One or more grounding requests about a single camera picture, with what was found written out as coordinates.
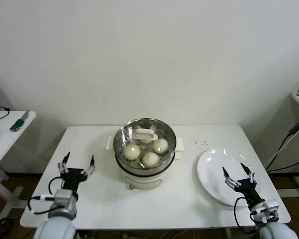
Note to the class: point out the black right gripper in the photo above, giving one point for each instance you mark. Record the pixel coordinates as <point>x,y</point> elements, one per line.
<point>248,188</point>

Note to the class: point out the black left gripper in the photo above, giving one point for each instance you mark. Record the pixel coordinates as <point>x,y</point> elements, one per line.
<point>73,176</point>

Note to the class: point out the white steamed baozi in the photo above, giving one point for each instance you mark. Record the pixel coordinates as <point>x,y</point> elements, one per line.
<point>150,159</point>
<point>145,141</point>
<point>132,152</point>
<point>160,146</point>

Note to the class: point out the stainless steel steamer basket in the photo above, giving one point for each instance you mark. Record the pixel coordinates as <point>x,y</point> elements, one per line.
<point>144,170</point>

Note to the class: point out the white round plate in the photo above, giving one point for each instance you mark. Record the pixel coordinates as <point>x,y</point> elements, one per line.
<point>214,174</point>

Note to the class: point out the white electric cooker base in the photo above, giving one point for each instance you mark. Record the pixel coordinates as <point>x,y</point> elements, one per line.
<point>142,183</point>

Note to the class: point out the black power adapter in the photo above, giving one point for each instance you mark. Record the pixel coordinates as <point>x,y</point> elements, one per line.
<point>297,127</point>

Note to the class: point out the white side table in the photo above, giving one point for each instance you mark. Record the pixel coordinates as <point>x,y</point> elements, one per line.
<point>5,139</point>

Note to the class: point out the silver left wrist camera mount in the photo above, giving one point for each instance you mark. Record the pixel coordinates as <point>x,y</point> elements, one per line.
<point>64,199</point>

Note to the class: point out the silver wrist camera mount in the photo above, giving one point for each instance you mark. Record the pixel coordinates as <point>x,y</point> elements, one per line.
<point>64,199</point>
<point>269,207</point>

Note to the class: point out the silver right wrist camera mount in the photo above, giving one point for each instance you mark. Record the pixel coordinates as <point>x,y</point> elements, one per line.
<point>269,207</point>

